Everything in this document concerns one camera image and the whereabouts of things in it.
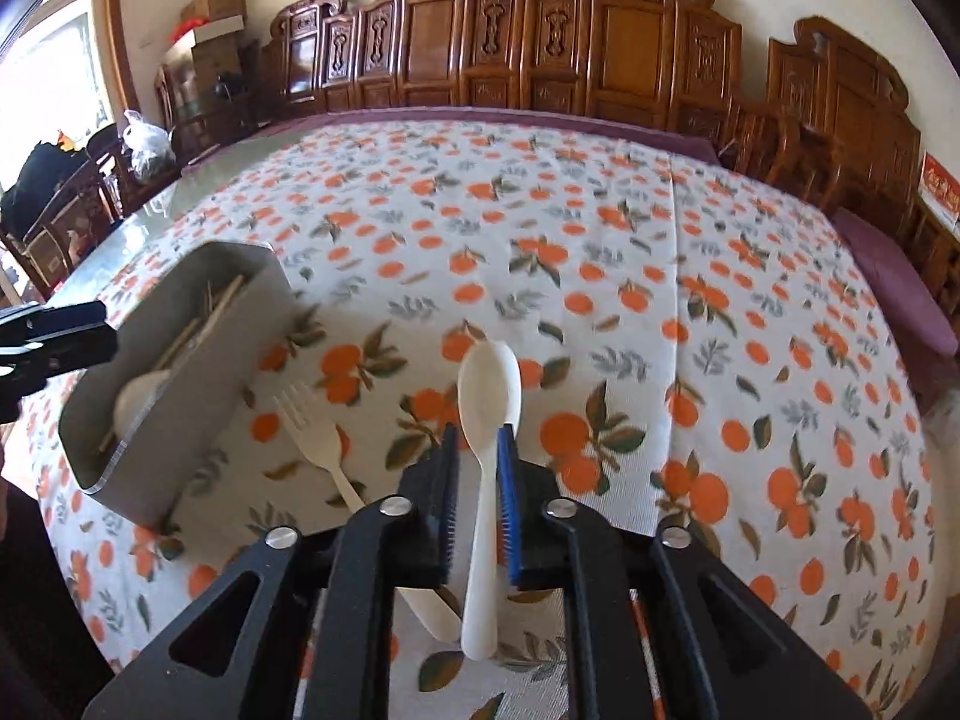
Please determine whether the cream plastic fork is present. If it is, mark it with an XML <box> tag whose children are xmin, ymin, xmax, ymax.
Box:
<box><xmin>274</xmin><ymin>381</ymin><xmax>460</xmax><ymax>642</ymax></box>

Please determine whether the light bamboo chopstick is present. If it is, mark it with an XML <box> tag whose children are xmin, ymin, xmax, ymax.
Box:
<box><xmin>154</xmin><ymin>274</ymin><xmax>246</xmax><ymax>374</ymax></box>

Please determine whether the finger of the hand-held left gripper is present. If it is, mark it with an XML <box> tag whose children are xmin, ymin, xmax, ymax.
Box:
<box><xmin>0</xmin><ymin>326</ymin><xmax>119</xmax><ymax>421</ymax></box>
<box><xmin>0</xmin><ymin>301</ymin><xmax>107</xmax><ymax>346</ymax></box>

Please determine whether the dark clothing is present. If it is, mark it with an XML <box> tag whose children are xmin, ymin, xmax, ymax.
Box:
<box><xmin>0</xmin><ymin>420</ymin><xmax>121</xmax><ymax>720</ymax></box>

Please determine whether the black bag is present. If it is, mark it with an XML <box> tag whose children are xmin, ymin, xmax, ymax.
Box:
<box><xmin>0</xmin><ymin>141</ymin><xmax>89</xmax><ymax>235</ymax></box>

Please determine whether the white plastic bag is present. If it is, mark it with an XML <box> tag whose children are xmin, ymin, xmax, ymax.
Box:
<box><xmin>124</xmin><ymin>111</ymin><xmax>178</xmax><ymax>182</ymax></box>

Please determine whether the purple seat cushion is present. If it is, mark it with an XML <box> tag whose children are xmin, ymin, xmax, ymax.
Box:
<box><xmin>832</xmin><ymin>206</ymin><xmax>960</xmax><ymax>357</ymax></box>

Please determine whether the dark wooden dining chair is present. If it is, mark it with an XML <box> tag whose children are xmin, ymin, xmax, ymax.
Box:
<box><xmin>19</xmin><ymin>165</ymin><xmax>117</xmax><ymax>286</ymax></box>

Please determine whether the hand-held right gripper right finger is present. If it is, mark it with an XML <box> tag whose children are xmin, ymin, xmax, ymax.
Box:
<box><xmin>497</xmin><ymin>424</ymin><xmax>871</xmax><ymax>720</ymax></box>

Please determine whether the red sign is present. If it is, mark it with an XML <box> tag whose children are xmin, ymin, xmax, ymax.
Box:
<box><xmin>919</xmin><ymin>154</ymin><xmax>960</xmax><ymax>224</ymax></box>

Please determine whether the white flat box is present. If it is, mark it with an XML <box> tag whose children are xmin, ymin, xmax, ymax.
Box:
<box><xmin>169</xmin><ymin>13</ymin><xmax>246</xmax><ymax>47</ymax></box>

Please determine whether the dark brown cardboard box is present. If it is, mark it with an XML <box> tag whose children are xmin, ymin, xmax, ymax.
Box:
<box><xmin>191</xmin><ymin>37</ymin><xmax>242</xmax><ymax>82</ymax></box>

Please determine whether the carved wooden chair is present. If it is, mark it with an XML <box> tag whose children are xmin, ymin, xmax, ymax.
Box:
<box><xmin>765</xmin><ymin>15</ymin><xmax>923</xmax><ymax>218</ymax></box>
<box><xmin>262</xmin><ymin>0</ymin><xmax>365</xmax><ymax>121</ymax></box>
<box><xmin>360</xmin><ymin>0</ymin><xmax>530</xmax><ymax>112</ymax></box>
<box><xmin>525</xmin><ymin>0</ymin><xmax>743</xmax><ymax>151</ymax></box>

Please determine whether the large white soup spoon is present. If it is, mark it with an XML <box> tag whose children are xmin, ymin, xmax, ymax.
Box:
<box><xmin>114</xmin><ymin>369</ymin><xmax>172</xmax><ymax>437</ymax></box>

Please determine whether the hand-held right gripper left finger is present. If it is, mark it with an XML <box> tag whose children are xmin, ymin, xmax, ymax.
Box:
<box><xmin>82</xmin><ymin>424</ymin><xmax>460</xmax><ymax>720</ymax></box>

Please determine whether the small white plastic spoon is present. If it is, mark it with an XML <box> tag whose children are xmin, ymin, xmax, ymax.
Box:
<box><xmin>457</xmin><ymin>341</ymin><xmax>522</xmax><ymax>661</ymax></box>

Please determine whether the grey metal utensil box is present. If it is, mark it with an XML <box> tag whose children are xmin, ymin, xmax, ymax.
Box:
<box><xmin>58</xmin><ymin>240</ymin><xmax>295</xmax><ymax>530</ymax></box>

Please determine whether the orange fruit print tablecloth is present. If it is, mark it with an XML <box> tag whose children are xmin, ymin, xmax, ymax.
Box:
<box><xmin>41</xmin><ymin>120</ymin><xmax>938</xmax><ymax>720</ymax></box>

